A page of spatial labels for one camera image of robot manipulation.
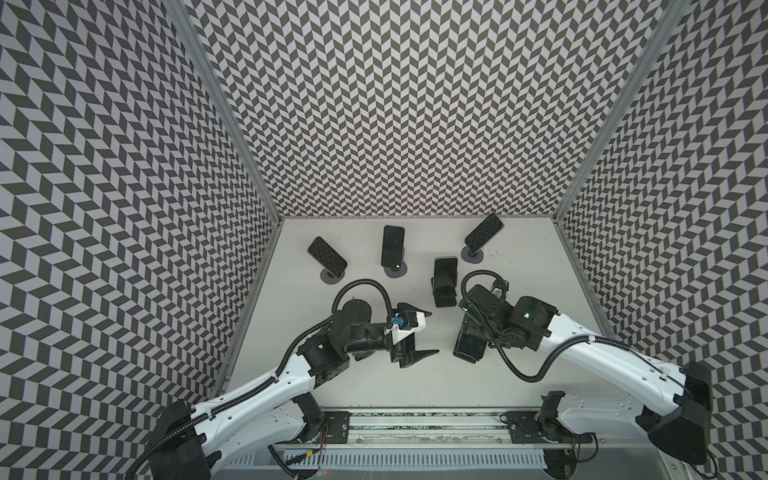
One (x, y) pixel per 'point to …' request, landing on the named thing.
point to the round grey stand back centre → (394, 272)
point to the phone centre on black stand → (446, 271)
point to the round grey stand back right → (472, 257)
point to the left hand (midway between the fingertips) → (431, 332)
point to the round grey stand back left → (328, 278)
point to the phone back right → (484, 233)
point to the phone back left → (327, 256)
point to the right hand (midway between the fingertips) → (477, 334)
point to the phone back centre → (393, 246)
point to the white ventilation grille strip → (390, 460)
